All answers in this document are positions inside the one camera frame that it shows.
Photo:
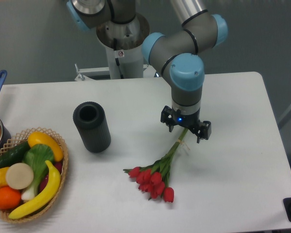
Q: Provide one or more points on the orange fruit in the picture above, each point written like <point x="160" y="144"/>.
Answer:
<point x="9" y="198"/>

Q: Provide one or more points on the yellow banana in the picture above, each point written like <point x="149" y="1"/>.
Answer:
<point x="54" y="179"/>

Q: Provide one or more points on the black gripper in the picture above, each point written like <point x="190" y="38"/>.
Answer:
<point x="202" y="129"/>

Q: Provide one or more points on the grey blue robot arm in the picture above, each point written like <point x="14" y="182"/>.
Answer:
<point x="175" y="58"/>

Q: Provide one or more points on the beige round disc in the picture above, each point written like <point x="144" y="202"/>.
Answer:
<point x="19" y="176"/>

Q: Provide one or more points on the green cucumber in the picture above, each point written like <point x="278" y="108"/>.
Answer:
<point x="14" y="155"/>

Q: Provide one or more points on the woven wicker basket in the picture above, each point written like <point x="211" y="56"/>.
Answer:
<point x="18" y="139"/>

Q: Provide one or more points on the red tulip bouquet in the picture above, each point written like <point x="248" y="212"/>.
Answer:
<point x="154" y="178"/>

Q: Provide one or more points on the green bok choy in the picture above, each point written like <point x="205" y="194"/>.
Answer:
<point x="36" y="158"/>

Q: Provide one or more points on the red vegetable in basket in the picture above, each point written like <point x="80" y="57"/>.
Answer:
<point x="44" y="182"/>

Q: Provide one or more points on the dark grey ribbed vase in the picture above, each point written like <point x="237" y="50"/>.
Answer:
<point x="90" y="121"/>

